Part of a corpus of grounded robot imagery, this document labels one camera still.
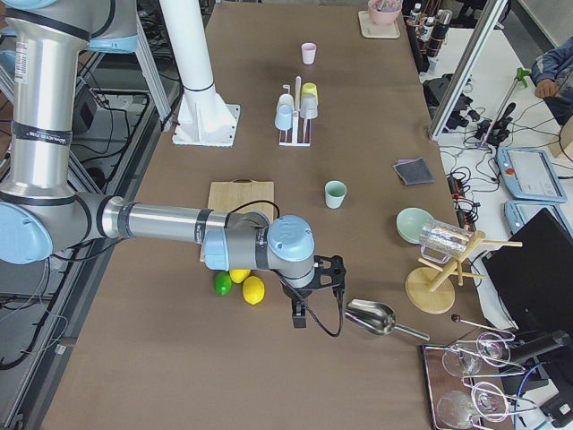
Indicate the grey cup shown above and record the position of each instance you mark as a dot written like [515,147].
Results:
[309,107]

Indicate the bamboo cutting board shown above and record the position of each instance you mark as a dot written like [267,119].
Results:
[228,195]

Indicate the yellow lemon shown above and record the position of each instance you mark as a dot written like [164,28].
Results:
[238,276]
[253,290]

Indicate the black laptop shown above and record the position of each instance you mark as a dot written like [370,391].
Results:
[534,281]

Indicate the pink bowl with ice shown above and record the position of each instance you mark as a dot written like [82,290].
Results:
[384,12]

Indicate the metal scoop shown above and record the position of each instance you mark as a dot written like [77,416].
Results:
[378,318]

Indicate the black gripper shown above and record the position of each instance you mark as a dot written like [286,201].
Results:
[296,296]

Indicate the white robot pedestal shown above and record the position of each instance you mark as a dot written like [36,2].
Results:
[204,118]

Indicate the white wire cup rack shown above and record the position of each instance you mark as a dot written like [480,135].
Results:
[294,137]

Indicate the grey folded cloth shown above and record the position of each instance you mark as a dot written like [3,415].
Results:
[413,172]

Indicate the green cup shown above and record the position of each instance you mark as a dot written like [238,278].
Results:
[335,193]

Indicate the yellow cup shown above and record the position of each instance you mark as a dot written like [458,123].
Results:
[310,92]

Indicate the blue teach pendant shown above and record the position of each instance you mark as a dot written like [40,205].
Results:
[517,213]
[529,175]

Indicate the light blue cup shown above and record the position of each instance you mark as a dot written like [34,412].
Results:
[284,117]

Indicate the green lime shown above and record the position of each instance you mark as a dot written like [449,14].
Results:
[222,283]

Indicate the cream cup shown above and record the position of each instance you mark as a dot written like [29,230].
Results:
[286,99]

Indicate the pink cup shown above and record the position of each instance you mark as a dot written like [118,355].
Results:
[308,53]

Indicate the beige tray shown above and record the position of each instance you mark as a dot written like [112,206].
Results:
[371,30]

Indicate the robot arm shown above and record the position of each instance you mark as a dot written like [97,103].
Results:
[41,214]

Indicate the green bowl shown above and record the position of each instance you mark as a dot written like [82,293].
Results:
[409,223]

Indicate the wooden mug tree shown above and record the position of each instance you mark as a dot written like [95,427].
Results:
[430,289]

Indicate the glass mug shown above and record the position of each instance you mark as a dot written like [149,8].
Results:
[440,241]

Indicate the wine glass rack tray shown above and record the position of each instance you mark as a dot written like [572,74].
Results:
[464,382]

